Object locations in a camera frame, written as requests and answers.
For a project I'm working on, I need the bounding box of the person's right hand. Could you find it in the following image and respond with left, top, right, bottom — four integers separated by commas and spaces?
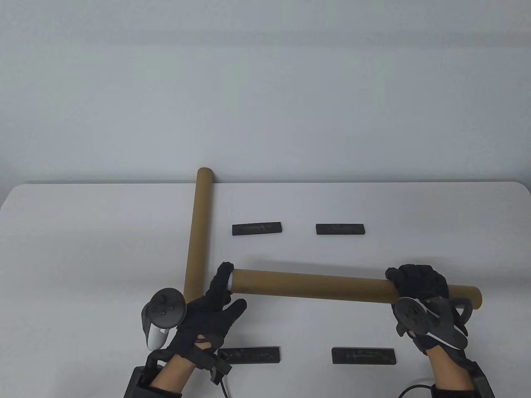
385, 264, 477, 355

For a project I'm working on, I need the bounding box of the person's left hand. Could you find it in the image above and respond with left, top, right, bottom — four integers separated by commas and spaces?
166, 262, 248, 371

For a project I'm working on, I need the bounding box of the black bar paperweight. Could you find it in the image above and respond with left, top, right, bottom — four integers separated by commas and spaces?
217, 347, 281, 365
316, 224, 366, 235
232, 223, 283, 236
331, 348, 396, 365

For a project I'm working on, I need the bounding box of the brown cardboard mailing tube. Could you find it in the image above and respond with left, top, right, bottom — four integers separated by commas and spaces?
227, 269, 484, 309
183, 167, 215, 303

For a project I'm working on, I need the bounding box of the person's right forearm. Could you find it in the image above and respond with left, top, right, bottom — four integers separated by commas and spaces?
426, 347, 477, 398

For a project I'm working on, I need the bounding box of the person's left forearm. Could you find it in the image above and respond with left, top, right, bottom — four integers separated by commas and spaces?
149, 354, 195, 398

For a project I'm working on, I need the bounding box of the grey hand tracker controller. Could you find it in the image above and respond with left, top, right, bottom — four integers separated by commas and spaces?
392, 296, 473, 349
142, 288, 186, 351

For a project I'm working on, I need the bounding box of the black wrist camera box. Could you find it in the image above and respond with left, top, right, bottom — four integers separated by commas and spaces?
124, 350, 183, 398
431, 361, 495, 398

